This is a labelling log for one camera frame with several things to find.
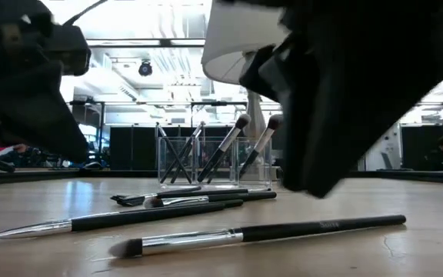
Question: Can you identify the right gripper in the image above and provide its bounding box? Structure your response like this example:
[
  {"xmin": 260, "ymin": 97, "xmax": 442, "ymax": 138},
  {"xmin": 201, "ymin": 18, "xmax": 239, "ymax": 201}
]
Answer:
[{"xmin": 278, "ymin": 14, "xmax": 443, "ymax": 200}]

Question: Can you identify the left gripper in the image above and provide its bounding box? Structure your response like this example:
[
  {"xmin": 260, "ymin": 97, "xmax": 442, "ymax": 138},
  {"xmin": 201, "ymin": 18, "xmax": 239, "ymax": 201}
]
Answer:
[{"xmin": 0, "ymin": 22, "xmax": 91, "ymax": 165}]

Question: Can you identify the large fluffy makeup brush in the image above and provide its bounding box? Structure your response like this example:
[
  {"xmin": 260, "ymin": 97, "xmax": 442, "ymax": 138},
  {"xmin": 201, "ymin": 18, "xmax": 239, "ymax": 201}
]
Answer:
[{"xmin": 238, "ymin": 113, "xmax": 284, "ymax": 180}]

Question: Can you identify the clear acrylic brush organizer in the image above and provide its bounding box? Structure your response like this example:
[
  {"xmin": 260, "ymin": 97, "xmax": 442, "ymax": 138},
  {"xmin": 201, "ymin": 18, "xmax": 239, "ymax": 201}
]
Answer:
[{"xmin": 157, "ymin": 136, "xmax": 273, "ymax": 188}]

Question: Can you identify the makeup brush printed handle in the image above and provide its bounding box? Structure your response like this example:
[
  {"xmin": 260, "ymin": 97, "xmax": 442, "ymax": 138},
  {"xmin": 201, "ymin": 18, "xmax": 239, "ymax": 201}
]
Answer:
[{"xmin": 108, "ymin": 213, "xmax": 408, "ymax": 259}]

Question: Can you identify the medium fluffy makeup brush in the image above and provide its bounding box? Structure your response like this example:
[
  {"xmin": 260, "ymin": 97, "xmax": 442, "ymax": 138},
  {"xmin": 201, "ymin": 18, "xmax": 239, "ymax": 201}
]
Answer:
[{"xmin": 197, "ymin": 113, "xmax": 252, "ymax": 184}]

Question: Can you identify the small round-head makeup brush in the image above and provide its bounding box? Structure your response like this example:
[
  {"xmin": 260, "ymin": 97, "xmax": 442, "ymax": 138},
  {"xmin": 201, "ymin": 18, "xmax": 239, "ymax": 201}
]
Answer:
[{"xmin": 143, "ymin": 191, "xmax": 278, "ymax": 210}]

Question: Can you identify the clear-capped makeup brush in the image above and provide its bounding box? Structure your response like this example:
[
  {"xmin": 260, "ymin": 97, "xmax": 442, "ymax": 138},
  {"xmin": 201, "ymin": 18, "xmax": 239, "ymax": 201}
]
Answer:
[{"xmin": 155, "ymin": 186, "xmax": 273, "ymax": 196}]

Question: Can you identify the thin black makeup brush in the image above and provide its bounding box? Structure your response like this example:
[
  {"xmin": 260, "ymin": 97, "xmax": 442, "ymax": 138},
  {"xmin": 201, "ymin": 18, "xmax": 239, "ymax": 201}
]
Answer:
[
  {"xmin": 205, "ymin": 155, "xmax": 230, "ymax": 185},
  {"xmin": 159, "ymin": 125, "xmax": 203, "ymax": 185}
]

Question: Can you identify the black handle makeup brush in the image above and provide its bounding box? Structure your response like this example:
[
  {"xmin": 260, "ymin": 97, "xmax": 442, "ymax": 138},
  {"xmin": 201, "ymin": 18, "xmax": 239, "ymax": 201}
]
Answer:
[{"xmin": 155, "ymin": 122, "xmax": 193, "ymax": 185}]

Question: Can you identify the thin pointed-tip makeup brush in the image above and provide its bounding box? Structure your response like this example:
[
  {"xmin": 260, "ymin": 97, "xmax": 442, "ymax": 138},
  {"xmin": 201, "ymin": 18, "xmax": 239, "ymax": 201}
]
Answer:
[{"xmin": 0, "ymin": 199, "xmax": 245, "ymax": 244}]

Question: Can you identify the slim silver-ferrule makeup brush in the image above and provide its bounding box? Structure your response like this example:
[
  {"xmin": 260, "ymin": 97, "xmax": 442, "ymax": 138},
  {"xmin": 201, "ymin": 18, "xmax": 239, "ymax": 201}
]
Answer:
[{"xmin": 170, "ymin": 121, "xmax": 207, "ymax": 185}]

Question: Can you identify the white printed kiosk column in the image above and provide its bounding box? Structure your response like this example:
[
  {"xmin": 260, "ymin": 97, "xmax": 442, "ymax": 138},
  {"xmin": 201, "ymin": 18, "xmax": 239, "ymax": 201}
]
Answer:
[{"xmin": 359, "ymin": 122, "xmax": 402, "ymax": 172}]

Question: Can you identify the black partition panel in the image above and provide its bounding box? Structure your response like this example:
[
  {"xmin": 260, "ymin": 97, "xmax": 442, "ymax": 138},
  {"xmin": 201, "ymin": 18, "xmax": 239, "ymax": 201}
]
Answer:
[
  {"xmin": 400, "ymin": 125, "xmax": 443, "ymax": 173},
  {"xmin": 108, "ymin": 125, "xmax": 159, "ymax": 171}
]

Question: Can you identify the black round ceiling fixture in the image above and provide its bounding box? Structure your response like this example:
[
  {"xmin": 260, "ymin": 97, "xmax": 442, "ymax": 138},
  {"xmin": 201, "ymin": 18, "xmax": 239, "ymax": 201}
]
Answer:
[{"xmin": 138, "ymin": 59, "xmax": 154, "ymax": 78}]

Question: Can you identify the white shade chrome table lamp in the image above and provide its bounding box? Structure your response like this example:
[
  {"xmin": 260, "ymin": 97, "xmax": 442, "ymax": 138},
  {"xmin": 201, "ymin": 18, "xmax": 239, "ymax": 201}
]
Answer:
[{"xmin": 201, "ymin": 0, "xmax": 290, "ymax": 142}]

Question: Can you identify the black frame clamp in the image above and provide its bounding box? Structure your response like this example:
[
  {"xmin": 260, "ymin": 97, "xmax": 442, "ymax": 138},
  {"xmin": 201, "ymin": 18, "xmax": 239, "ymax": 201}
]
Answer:
[{"xmin": 82, "ymin": 161, "xmax": 105, "ymax": 172}]

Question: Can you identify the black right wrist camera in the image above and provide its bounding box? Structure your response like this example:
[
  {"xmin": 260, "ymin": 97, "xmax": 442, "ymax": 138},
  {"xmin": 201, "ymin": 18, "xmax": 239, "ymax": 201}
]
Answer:
[{"xmin": 238, "ymin": 44, "xmax": 285, "ymax": 102}]

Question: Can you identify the black left camera cable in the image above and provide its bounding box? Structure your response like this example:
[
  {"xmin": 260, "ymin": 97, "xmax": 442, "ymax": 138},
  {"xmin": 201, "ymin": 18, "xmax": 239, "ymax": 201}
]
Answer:
[{"xmin": 62, "ymin": 0, "xmax": 109, "ymax": 27}]

